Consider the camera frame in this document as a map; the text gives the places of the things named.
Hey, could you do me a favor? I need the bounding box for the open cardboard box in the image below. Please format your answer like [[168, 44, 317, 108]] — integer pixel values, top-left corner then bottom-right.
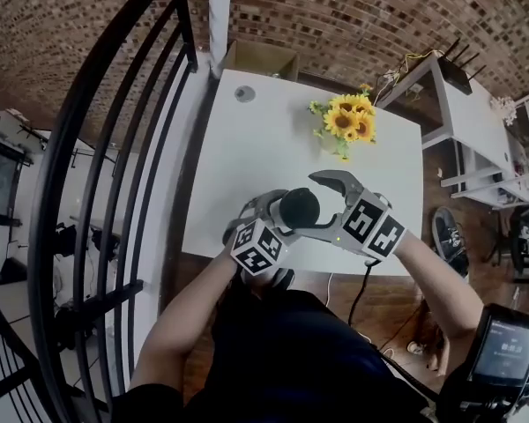
[[221, 39, 302, 83]]

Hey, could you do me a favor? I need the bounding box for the white shelf desk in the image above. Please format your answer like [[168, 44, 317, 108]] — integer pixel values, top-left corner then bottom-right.
[[421, 54, 529, 206]]

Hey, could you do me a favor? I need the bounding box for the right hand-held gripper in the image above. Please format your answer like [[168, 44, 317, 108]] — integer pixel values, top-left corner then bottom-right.
[[289, 169, 408, 267]]

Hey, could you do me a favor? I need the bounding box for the black chest-mounted phone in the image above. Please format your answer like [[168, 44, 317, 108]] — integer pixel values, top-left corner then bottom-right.
[[466, 302, 529, 390]]

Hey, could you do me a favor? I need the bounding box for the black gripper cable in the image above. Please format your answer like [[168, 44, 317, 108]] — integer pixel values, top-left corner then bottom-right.
[[346, 257, 381, 328]]

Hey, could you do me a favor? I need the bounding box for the person's left forearm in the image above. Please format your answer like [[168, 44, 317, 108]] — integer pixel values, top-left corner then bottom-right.
[[130, 248, 244, 397]]

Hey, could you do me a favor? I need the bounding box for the thin white cable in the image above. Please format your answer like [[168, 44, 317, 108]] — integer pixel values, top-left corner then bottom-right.
[[324, 271, 337, 310]]

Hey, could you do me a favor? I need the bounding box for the white round pillar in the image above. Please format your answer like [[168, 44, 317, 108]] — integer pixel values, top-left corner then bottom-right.
[[207, 0, 234, 79]]

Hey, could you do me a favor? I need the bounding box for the person's black shirt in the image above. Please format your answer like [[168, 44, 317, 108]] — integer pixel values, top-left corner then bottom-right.
[[125, 286, 444, 423]]

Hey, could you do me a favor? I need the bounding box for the sunflower bouquet in vase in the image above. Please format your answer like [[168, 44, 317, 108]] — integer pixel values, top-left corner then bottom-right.
[[307, 83, 378, 163]]

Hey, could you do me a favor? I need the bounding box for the black round lid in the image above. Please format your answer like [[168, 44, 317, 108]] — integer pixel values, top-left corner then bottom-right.
[[278, 186, 323, 230]]

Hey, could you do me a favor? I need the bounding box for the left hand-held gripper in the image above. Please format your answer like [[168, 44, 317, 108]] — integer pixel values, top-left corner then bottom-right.
[[222, 189, 297, 290]]

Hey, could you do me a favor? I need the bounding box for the black metal stair railing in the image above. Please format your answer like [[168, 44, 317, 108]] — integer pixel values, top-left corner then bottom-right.
[[26, 0, 200, 423]]

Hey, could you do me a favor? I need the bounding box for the person's right forearm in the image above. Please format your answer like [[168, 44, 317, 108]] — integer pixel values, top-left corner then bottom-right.
[[394, 230, 487, 341]]

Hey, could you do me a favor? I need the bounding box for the black router with antennas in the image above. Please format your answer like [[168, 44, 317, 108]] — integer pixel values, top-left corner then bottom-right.
[[436, 36, 488, 97]]

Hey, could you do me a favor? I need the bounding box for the white flower bunch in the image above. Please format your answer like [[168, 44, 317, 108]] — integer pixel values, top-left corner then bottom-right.
[[488, 95, 519, 127]]

